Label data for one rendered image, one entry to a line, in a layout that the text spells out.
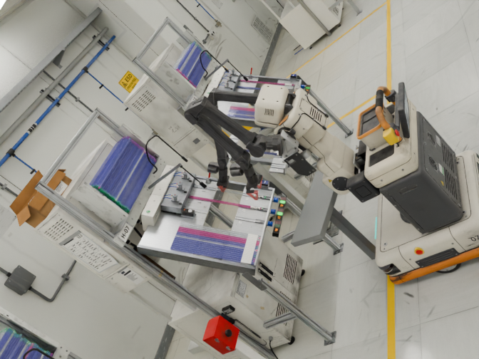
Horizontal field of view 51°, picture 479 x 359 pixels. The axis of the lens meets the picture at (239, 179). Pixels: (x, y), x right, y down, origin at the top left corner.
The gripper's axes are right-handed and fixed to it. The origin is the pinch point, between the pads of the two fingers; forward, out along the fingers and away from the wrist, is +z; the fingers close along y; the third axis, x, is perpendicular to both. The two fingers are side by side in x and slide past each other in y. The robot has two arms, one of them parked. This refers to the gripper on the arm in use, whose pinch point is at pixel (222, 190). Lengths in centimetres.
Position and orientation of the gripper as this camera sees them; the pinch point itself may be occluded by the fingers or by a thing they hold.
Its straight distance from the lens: 335.7
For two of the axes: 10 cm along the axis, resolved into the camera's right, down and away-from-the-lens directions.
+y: -2.2, 6.5, -7.3
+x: 9.8, 1.7, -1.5
